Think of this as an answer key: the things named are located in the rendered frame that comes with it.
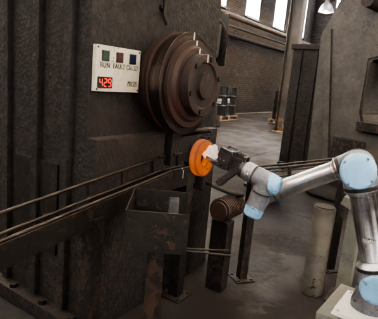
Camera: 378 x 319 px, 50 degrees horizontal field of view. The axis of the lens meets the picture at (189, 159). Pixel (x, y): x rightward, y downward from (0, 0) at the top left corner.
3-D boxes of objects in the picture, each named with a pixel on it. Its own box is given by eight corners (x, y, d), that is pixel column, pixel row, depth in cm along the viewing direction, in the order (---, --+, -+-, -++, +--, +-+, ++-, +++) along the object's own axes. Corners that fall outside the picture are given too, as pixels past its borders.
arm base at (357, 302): (396, 307, 162) (399, 283, 160) (384, 322, 151) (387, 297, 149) (358, 292, 172) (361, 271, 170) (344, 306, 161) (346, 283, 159)
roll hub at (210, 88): (176, 116, 179) (182, 50, 174) (209, 114, 202) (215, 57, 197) (187, 118, 176) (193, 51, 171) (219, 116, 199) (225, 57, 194)
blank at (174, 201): (165, 242, 128) (176, 242, 128) (169, 193, 131) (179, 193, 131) (165, 243, 143) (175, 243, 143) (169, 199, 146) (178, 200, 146)
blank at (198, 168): (195, 182, 172) (201, 184, 170) (184, 156, 162) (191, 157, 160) (211, 157, 181) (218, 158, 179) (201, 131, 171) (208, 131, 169)
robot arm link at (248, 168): (255, 181, 162) (246, 185, 156) (244, 176, 165) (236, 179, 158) (261, 164, 160) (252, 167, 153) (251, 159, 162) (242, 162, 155)
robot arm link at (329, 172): (367, 140, 156) (253, 183, 177) (368, 144, 146) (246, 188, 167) (379, 168, 156) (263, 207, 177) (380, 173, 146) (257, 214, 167)
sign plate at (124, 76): (91, 90, 160) (93, 43, 157) (134, 92, 182) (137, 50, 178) (95, 91, 159) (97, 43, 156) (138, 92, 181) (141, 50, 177)
